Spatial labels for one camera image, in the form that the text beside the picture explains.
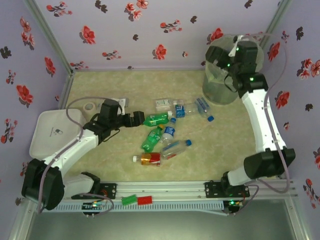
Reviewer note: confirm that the green plastic soda bottle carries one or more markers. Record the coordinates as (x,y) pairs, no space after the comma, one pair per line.
(152,138)
(157,119)

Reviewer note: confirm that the clear bottle white label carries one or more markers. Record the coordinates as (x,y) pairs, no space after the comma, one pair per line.
(163,103)

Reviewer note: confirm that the red gold label bottle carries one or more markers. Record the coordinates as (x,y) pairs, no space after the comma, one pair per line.
(150,159)

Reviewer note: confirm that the blue label bottle white cap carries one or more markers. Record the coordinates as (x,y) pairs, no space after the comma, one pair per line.
(180,111)

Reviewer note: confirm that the clear bottle red blue label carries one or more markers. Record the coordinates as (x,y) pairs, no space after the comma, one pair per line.
(175,149)

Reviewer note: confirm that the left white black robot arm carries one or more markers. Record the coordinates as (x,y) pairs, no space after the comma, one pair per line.
(70,152)

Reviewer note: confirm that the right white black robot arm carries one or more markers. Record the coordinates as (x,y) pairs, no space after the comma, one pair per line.
(262,125)

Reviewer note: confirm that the clear green bin liner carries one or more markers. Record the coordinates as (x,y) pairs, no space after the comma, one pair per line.
(211,70)

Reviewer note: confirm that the translucent green plastic bin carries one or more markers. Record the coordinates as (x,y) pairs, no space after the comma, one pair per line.
(215,92)

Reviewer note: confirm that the beige tape roll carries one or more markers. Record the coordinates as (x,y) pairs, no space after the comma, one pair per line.
(85,108)

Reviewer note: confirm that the white plastic tray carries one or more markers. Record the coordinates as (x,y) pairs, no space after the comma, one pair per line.
(50,140)

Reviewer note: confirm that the red toy block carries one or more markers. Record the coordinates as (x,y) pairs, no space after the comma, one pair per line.
(145,200)

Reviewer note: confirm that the green toy block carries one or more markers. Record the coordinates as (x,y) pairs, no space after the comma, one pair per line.
(129,200)

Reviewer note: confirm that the left small circuit board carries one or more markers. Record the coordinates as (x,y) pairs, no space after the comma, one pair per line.
(93,205)

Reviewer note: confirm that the small circuit board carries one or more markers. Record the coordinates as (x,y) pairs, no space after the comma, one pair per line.
(235,203)
(93,205)

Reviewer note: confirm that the right small circuit board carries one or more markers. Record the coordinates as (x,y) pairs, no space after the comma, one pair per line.
(235,203)

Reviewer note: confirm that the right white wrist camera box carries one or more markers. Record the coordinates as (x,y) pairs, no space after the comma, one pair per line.
(234,50)

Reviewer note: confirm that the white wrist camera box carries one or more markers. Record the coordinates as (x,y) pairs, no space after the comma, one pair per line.
(234,50)
(122,105)

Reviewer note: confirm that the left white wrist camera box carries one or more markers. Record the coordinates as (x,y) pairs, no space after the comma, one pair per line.
(122,105)

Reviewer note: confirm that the aluminium corner post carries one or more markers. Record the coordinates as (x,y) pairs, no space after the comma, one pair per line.
(275,22)
(50,37)

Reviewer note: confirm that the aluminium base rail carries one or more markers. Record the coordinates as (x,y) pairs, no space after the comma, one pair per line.
(160,190)

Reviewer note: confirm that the aluminium frame bar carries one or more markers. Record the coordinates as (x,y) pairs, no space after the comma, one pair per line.
(298,220)
(18,225)

